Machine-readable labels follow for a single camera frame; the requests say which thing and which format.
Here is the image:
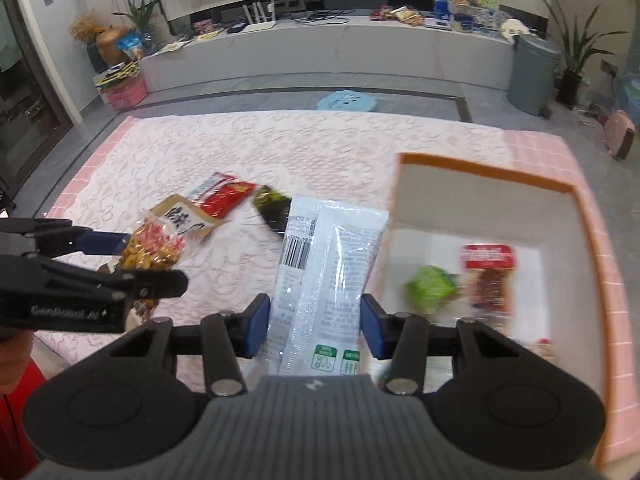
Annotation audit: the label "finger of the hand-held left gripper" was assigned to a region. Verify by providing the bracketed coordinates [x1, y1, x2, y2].
[39, 255, 190, 302]
[0, 217, 132, 262]

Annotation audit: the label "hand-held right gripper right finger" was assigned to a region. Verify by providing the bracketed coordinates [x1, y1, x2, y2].
[360, 293, 527, 396]

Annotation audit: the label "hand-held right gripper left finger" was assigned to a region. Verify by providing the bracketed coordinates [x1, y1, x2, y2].
[107, 293, 272, 397]

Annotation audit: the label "clear peanut snack bag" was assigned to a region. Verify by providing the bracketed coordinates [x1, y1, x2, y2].
[116, 194, 224, 312]

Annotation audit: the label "white clear snack packet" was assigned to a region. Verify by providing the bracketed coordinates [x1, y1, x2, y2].
[260, 196, 390, 377]

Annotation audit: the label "bright green snack packet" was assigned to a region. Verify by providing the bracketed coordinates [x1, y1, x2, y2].
[404, 265, 460, 315]

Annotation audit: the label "orange cardboard box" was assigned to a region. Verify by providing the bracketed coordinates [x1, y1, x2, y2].
[377, 152, 630, 467]

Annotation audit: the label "pile of snacks on console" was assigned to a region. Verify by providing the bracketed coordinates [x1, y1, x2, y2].
[369, 4, 427, 27]

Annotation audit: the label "red and white snack packet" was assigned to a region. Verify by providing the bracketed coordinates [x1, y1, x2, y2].
[187, 172, 237, 207]

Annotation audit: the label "dark green snack packet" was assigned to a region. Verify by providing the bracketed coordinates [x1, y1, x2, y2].
[250, 184, 294, 237]

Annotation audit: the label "person's red clothing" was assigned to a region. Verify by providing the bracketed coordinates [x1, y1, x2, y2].
[0, 331, 47, 467]

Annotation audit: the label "red label meat packet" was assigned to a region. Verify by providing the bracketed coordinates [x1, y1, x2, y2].
[460, 243, 517, 323]

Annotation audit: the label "pink storage box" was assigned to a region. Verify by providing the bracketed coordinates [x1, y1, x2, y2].
[93, 61, 149, 112]

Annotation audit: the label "pink lace blanket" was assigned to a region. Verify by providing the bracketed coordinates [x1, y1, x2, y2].
[36, 110, 632, 467]

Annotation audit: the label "golden vase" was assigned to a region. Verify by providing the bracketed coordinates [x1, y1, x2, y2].
[96, 27, 137, 67]

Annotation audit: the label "dried flower bunch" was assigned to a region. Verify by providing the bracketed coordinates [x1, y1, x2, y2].
[68, 11, 109, 74]

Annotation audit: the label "light blue stool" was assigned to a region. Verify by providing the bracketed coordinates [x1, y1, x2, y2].
[315, 88, 379, 114]

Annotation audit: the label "small potted plant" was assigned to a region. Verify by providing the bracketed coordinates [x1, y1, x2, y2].
[111, 0, 167, 57]

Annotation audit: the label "long white tv console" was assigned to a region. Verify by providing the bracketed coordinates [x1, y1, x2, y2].
[139, 0, 517, 95]

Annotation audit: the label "white router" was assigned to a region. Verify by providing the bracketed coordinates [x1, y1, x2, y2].
[242, 2, 277, 24]

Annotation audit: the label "grey trash bin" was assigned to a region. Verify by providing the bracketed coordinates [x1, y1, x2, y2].
[507, 33, 563, 117]

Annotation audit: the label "pink backpack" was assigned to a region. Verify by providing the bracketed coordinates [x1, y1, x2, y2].
[602, 109, 638, 162]

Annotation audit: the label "blue boxes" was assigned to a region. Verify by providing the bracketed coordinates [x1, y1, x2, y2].
[434, 0, 477, 32]

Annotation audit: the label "tall potted plant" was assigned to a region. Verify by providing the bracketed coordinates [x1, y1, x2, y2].
[539, 0, 628, 109]

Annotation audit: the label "blue water jug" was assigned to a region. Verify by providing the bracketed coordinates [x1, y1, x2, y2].
[617, 74, 640, 112]

